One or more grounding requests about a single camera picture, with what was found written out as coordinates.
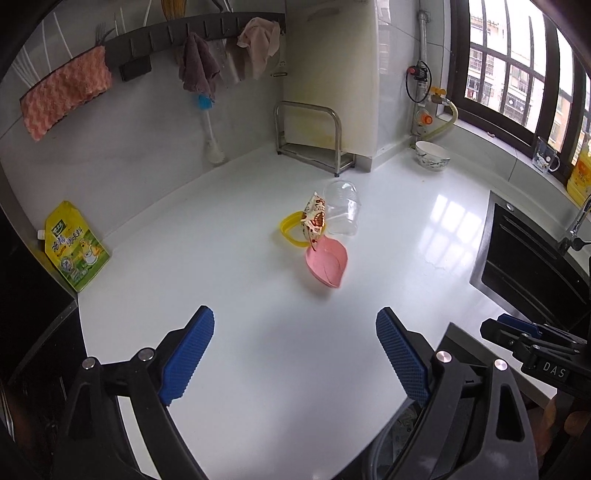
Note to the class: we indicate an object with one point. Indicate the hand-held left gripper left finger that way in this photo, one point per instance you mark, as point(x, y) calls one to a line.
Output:
point(187, 355)

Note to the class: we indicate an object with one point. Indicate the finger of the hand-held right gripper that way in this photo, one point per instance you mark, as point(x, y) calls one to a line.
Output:
point(503, 337)
point(524, 324)

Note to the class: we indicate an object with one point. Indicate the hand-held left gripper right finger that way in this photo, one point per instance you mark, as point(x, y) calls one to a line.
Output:
point(401, 355)

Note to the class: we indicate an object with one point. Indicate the grey perforated plastic basket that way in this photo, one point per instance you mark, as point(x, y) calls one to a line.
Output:
point(376, 457)

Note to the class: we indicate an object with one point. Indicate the pink leaf-shaped dish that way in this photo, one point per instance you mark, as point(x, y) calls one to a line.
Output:
point(328, 263)

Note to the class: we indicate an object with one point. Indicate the clear plastic cup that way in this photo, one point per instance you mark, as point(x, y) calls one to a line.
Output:
point(344, 207)

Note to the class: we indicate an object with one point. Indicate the patterned snack wrapper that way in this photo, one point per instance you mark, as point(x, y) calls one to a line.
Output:
point(315, 219)

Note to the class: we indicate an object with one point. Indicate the person's right hand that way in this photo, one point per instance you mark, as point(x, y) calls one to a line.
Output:
point(565, 415)

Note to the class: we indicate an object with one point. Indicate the black kitchen sink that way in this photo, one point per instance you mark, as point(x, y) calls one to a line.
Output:
point(521, 263)

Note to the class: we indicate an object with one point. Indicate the chrome faucet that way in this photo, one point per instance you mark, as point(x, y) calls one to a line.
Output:
point(577, 226)

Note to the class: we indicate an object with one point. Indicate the yellow green seasoning pouch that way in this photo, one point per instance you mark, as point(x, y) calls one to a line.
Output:
point(76, 254)

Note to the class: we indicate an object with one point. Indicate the yellow cooking oil bottle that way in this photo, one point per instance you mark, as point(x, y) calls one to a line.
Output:
point(581, 180)

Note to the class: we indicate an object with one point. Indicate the black stove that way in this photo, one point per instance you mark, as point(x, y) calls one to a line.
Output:
point(32, 323)

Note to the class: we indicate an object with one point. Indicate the glass mug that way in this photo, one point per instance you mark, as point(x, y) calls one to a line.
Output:
point(544, 157)

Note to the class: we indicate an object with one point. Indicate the white patterned bowl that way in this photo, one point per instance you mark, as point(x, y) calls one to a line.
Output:
point(431, 159)

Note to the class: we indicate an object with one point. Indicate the metal board rack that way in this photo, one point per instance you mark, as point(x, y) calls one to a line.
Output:
point(339, 152)

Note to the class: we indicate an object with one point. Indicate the white blue bottle brush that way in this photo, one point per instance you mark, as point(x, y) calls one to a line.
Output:
point(213, 143)

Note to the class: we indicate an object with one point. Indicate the dark framed window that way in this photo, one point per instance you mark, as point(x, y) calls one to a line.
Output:
point(508, 55)

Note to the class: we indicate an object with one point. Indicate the pink wavy dishcloth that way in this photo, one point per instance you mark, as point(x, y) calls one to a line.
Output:
point(64, 94)

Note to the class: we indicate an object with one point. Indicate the black sponge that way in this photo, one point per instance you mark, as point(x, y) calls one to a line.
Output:
point(135, 69)

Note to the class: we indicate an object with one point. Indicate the brown hanging cloth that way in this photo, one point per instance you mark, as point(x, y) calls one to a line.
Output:
point(198, 64)

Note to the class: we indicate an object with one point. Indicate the white cutting board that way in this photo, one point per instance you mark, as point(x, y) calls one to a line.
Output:
point(332, 69)

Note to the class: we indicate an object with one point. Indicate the gas pipe with valves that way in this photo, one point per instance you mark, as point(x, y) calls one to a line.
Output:
point(422, 46)

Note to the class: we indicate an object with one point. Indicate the beige hanging cloth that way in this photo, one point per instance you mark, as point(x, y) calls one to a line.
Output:
point(261, 44)

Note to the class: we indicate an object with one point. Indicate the dark wall hook rail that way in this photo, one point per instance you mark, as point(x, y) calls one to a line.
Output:
point(157, 37)

